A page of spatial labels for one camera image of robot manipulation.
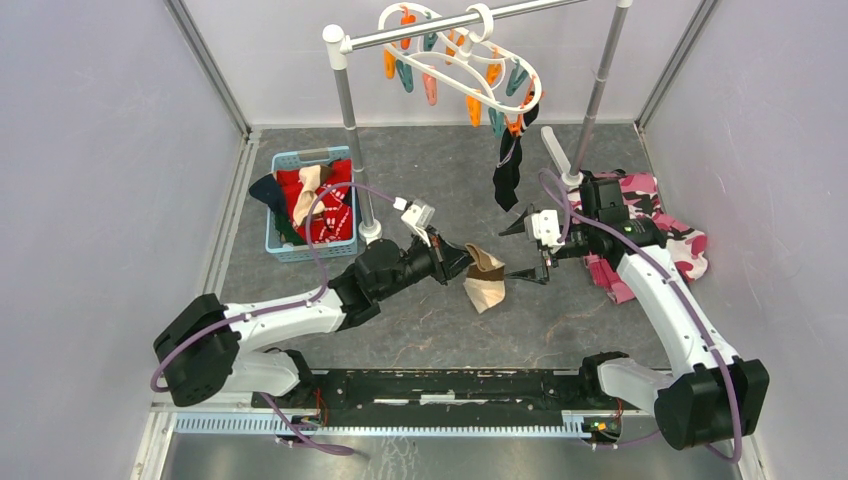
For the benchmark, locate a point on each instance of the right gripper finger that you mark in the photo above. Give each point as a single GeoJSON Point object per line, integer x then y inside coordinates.
{"type": "Point", "coordinates": [522, 225]}
{"type": "Point", "coordinates": [538, 275]}

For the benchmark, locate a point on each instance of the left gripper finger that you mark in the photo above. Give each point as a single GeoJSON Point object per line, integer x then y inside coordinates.
{"type": "Point", "coordinates": [456, 254]}
{"type": "Point", "coordinates": [458, 272]}

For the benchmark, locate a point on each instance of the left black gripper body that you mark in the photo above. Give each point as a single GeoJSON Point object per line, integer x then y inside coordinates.
{"type": "Point", "coordinates": [440, 264]}

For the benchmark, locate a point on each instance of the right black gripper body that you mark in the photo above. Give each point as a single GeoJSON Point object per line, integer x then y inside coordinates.
{"type": "Point", "coordinates": [578, 241]}

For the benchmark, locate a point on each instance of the black white-striped sock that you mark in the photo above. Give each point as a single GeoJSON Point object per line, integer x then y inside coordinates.
{"type": "Point", "coordinates": [506, 176]}

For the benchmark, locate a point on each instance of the orange clothespin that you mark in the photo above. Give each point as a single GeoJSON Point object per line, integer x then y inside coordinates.
{"type": "Point", "coordinates": [474, 110]}
{"type": "Point", "coordinates": [515, 127]}
{"type": "Point", "coordinates": [494, 69]}
{"type": "Point", "coordinates": [389, 64]}

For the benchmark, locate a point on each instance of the pink camouflage bag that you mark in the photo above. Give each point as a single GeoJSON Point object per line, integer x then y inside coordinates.
{"type": "Point", "coordinates": [687, 245]}

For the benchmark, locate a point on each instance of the white clip hanger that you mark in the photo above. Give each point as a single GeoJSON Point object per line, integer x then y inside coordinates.
{"type": "Point", "coordinates": [458, 58]}

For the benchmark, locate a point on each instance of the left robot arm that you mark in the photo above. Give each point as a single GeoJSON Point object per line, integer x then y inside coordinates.
{"type": "Point", "coordinates": [212, 347]}

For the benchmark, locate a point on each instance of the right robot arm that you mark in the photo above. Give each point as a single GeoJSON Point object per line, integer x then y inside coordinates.
{"type": "Point", "coordinates": [711, 394]}

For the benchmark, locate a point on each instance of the teal clothespin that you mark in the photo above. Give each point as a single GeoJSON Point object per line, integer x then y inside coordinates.
{"type": "Point", "coordinates": [518, 75]}
{"type": "Point", "coordinates": [405, 74]}
{"type": "Point", "coordinates": [497, 122]}

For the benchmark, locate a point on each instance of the red sock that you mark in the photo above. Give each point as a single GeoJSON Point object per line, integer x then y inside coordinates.
{"type": "Point", "coordinates": [334, 224]}

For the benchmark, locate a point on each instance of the pink clothespin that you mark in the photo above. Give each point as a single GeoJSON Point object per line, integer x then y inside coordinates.
{"type": "Point", "coordinates": [430, 84]}

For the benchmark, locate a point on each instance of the navy blue sock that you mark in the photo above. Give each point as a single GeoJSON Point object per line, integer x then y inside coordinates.
{"type": "Point", "coordinates": [269, 192]}

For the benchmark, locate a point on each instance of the silver white drying rack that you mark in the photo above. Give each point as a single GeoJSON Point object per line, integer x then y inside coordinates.
{"type": "Point", "coordinates": [396, 21]}

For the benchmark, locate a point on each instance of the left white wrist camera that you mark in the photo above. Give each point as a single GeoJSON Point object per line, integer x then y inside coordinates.
{"type": "Point", "coordinates": [416, 216]}

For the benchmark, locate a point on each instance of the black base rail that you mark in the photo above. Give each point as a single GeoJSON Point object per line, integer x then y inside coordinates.
{"type": "Point", "coordinates": [473, 398]}

